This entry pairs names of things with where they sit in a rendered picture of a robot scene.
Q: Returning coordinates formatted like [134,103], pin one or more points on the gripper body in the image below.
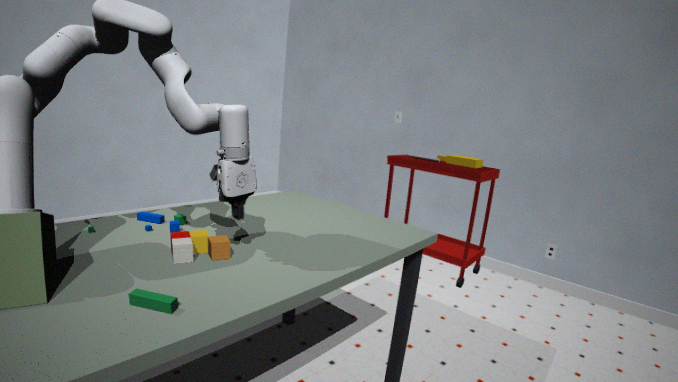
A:
[236,178]

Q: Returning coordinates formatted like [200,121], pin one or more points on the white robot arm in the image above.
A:
[45,69]

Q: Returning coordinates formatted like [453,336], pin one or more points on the red cube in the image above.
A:
[184,234]

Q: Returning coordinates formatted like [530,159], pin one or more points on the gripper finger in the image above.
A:
[236,210]
[242,201]

